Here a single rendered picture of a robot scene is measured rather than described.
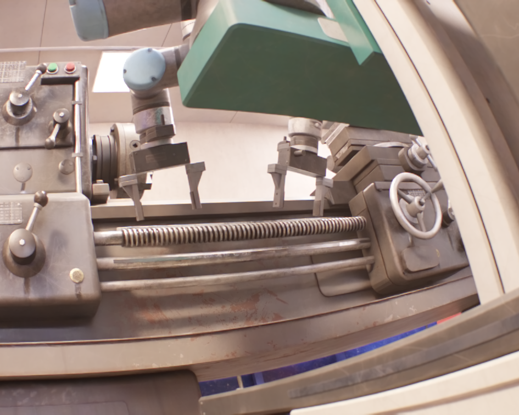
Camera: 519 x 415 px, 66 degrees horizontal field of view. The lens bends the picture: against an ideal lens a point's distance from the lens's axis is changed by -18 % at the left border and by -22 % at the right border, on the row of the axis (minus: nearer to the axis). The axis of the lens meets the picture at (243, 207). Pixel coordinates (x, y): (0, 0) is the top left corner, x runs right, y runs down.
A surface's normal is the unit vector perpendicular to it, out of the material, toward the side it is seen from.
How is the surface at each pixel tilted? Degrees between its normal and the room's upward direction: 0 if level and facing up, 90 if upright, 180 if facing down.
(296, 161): 113
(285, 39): 180
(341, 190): 90
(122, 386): 90
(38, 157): 90
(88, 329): 90
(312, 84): 180
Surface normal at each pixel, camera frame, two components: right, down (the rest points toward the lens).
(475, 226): -0.88, 0.01
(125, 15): 0.22, 0.86
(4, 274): 0.38, -0.44
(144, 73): 0.03, 0.04
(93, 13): 0.14, 0.75
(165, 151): 0.38, -0.04
